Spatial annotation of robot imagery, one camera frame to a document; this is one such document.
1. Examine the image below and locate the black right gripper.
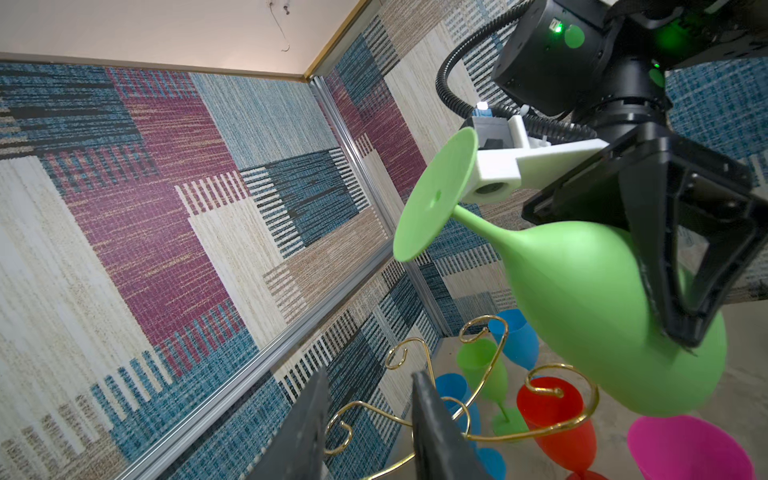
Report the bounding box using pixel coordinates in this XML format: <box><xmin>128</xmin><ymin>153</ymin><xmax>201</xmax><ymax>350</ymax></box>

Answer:
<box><xmin>522</xmin><ymin>123</ymin><xmax>767</xmax><ymax>348</ymax></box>

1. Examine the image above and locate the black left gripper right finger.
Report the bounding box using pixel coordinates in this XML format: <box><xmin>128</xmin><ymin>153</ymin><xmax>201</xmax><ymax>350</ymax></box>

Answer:
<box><xmin>411</xmin><ymin>371</ymin><xmax>491</xmax><ymax>480</ymax></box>

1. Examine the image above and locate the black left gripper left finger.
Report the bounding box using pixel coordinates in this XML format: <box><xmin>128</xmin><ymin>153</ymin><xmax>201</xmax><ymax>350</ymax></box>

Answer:
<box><xmin>246</xmin><ymin>367</ymin><xmax>329</xmax><ymax>480</ymax></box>

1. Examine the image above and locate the blue wine glass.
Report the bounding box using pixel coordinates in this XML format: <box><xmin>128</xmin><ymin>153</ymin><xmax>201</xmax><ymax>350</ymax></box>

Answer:
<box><xmin>488</xmin><ymin>309</ymin><xmax>539</xmax><ymax>371</ymax></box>
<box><xmin>436</xmin><ymin>373</ymin><xmax>507</xmax><ymax>479</ymax></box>

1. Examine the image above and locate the green wine glass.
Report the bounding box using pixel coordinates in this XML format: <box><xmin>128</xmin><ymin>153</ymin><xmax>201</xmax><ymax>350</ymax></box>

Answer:
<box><xmin>457</xmin><ymin>338</ymin><xmax>528</xmax><ymax>436</ymax></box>
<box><xmin>393</xmin><ymin>128</ymin><xmax>727</xmax><ymax>417</ymax></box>

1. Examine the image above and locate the red wine glass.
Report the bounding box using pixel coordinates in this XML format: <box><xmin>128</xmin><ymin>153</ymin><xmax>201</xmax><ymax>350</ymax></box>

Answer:
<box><xmin>516</xmin><ymin>376</ymin><xmax>610</xmax><ymax>480</ymax></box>

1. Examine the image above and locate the pink wine glass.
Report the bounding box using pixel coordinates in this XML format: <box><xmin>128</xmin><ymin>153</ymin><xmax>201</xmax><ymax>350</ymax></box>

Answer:
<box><xmin>627</xmin><ymin>415</ymin><xmax>757</xmax><ymax>479</ymax></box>

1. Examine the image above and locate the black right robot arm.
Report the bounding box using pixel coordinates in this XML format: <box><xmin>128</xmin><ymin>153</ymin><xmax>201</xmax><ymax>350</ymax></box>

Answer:
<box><xmin>492</xmin><ymin>1</ymin><xmax>767</xmax><ymax>348</ymax></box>

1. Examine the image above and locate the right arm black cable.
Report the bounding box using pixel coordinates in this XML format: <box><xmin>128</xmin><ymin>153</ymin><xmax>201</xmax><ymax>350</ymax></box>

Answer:
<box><xmin>434</xmin><ymin>0</ymin><xmax>598</xmax><ymax>145</ymax></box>

